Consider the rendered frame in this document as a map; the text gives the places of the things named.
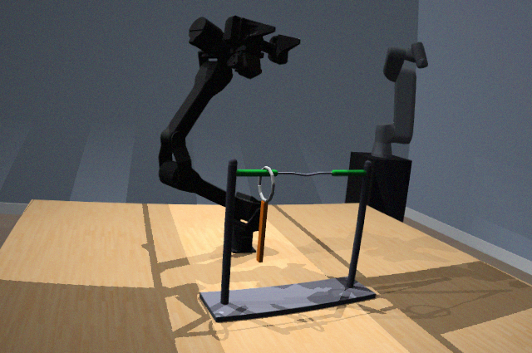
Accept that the orange handle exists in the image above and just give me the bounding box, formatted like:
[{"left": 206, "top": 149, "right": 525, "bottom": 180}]
[{"left": 256, "top": 166, "right": 275, "bottom": 262}]

